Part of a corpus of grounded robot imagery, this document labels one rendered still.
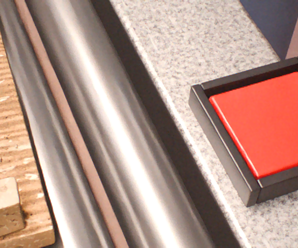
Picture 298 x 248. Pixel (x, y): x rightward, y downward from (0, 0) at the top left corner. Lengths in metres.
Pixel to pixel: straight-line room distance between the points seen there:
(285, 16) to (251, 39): 0.56
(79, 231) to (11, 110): 0.08
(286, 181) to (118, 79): 0.12
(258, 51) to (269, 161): 0.10
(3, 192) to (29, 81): 0.11
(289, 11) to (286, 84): 0.60
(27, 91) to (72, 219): 0.09
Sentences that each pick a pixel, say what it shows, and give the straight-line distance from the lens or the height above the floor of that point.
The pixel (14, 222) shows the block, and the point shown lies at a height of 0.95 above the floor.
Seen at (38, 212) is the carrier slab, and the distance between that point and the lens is 0.32.
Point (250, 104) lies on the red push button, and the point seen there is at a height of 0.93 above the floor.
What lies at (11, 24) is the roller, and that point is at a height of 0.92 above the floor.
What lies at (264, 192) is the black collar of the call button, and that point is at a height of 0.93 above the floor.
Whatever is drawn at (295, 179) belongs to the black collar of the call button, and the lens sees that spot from 0.35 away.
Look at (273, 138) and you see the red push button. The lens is 0.37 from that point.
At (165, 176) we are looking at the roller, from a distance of 0.36.
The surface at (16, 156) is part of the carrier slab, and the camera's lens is 0.34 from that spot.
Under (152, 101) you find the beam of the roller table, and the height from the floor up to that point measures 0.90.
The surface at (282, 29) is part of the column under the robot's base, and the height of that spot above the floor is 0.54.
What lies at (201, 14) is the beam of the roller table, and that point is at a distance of 0.45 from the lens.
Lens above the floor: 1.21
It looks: 52 degrees down
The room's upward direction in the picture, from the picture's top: 5 degrees clockwise
